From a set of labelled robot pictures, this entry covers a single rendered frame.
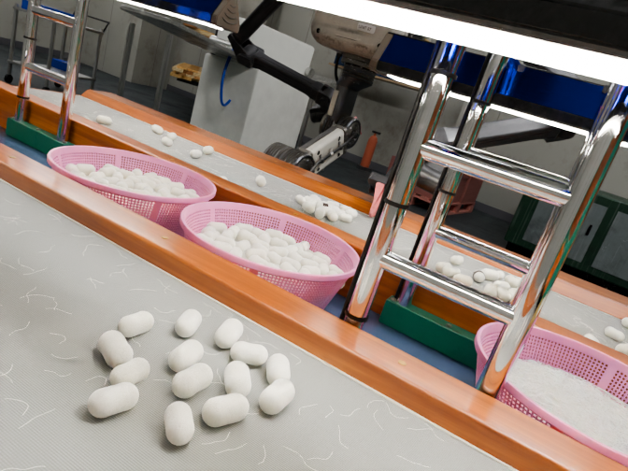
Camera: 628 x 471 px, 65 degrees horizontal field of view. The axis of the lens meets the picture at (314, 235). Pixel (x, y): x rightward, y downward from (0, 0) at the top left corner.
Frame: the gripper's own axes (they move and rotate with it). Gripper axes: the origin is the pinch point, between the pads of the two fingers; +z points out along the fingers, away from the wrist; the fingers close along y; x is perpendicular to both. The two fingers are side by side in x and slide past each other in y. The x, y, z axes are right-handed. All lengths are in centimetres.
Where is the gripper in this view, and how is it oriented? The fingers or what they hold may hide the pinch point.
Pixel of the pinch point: (372, 212)
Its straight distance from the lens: 113.0
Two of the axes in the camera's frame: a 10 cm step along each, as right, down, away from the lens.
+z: -5.4, 6.7, -5.0
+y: 8.4, 3.9, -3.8
